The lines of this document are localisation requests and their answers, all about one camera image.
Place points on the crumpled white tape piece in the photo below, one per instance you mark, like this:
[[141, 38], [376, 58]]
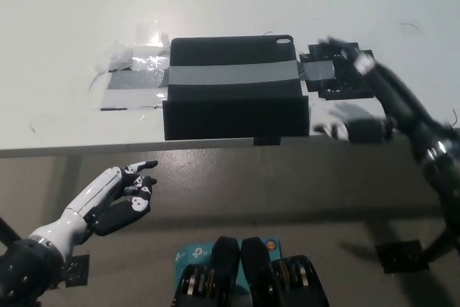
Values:
[[120, 59]]

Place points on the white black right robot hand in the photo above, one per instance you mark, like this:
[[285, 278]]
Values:
[[406, 105]]

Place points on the dark grey tape patch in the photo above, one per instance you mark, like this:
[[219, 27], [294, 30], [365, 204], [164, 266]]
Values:
[[136, 80]]

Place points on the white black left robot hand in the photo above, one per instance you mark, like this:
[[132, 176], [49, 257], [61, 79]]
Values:
[[82, 206]]

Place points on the clear shiny tape patch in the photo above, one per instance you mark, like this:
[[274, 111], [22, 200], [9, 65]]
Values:
[[133, 98]]

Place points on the teal cardboard box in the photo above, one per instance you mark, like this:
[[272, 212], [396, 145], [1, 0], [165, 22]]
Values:
[[190, 255]]

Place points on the black box with grey tape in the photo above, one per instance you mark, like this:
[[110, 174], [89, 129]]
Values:
[[233, 113]]

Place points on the long grey tape strip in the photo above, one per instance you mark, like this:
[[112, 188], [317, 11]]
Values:
[[233, 74]]

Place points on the large black floor marker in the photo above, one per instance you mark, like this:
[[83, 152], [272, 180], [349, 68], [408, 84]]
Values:
[[402, 256]]

